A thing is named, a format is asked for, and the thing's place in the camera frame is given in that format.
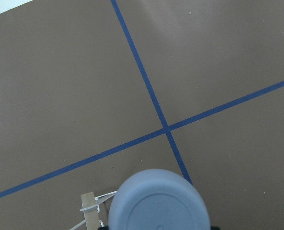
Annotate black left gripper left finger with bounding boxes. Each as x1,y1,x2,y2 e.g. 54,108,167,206
98,220,108,230

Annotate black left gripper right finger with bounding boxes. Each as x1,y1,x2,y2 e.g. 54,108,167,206
211,226,221,230

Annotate light blue plastic cup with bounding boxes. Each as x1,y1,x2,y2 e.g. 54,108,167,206
108,169,211,230

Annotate white wire cup holder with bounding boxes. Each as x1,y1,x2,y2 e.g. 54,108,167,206
70,190,117,230

